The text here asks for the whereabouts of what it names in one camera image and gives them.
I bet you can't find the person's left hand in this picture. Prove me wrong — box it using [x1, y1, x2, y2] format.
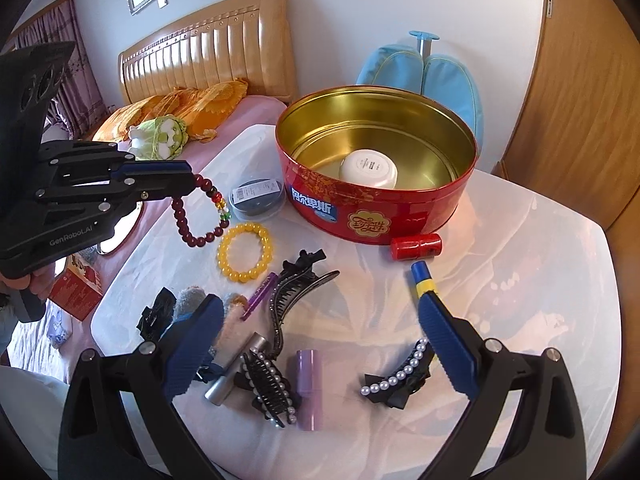
[27, 257, 67, 306]

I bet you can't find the small purple tube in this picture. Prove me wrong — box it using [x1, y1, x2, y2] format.
[241, 272, 279, 322]

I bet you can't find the blue yellow tube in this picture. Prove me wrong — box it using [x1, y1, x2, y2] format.
[411, 261, 441, 301]

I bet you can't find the white jar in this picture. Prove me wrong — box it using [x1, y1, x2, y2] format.
[339, 149, 399, 189]

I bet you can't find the black bow hair clip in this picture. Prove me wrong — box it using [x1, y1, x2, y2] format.
[134, 287, 178, 343]

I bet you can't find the plush doll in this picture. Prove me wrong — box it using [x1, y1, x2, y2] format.
[162, 292, 249, 381]

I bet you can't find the oval mirror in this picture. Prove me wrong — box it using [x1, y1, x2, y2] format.
[97, 200, 147, 257]

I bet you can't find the cabbage plush toy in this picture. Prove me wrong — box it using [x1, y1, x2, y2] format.
[127, 116, 191, 161]

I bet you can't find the red box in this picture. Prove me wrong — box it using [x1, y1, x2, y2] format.
[47, 255, 106, 322]

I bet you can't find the clear round box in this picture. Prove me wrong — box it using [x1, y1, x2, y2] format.
[229, 178, 287, 222]

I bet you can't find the black hair claw clip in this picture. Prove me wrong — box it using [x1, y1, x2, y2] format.
[270, 249, 341, 356]

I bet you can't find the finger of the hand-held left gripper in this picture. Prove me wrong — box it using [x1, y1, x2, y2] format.
[111, 159, 196, 187]
[100, 182, 195, 222]

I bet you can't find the wooden headboard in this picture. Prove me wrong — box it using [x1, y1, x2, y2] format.
[118, 0, 298, 106]

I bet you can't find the purple curtain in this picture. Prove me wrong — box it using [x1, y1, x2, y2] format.
[10, 10, 108, 136]

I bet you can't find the silver tube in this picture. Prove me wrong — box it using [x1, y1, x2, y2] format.
[204, 332, 271, 406]

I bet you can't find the person's left forearm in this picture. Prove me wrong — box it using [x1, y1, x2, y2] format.
[0, 305, 23, 361]

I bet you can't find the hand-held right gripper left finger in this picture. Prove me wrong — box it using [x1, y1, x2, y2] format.
[59, 294, 226, 480]

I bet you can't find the orange pillow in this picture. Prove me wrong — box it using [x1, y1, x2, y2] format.
[92, 78, 249, 143]

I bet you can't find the small red cylinder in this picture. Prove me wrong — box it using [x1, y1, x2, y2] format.
[390, 233, 443, 262]

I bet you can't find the light blue chair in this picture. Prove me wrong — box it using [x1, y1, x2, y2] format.
[356, 30, 485, 151]

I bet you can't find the grey fuzzy hair clip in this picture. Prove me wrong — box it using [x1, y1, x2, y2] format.
[173, 285, 208, 318]

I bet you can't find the pearl bow hair clip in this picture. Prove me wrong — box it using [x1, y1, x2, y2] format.
[359, 338, 437, 411]

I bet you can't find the yellow bead bracelet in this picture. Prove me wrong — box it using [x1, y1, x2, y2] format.
[217, 222, 275, 285]

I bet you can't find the purple lipstick tube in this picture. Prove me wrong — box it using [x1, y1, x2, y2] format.
[296, 349, 323, 432]

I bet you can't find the pearl hair claw clip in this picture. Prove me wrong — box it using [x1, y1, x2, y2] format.
[235, 350, 303, 428]

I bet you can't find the wooden wardrobe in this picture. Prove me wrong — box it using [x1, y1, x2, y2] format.
[492, 0, 640, 231]

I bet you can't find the dark red bead bracelet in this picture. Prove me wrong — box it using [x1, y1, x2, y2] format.
[171, 174, 232, 250]

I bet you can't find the red round tin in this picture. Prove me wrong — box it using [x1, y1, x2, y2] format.
[275, 86, 477, 246]

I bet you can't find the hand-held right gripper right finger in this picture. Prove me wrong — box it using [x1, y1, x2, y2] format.
[419, 292, 587, 480]

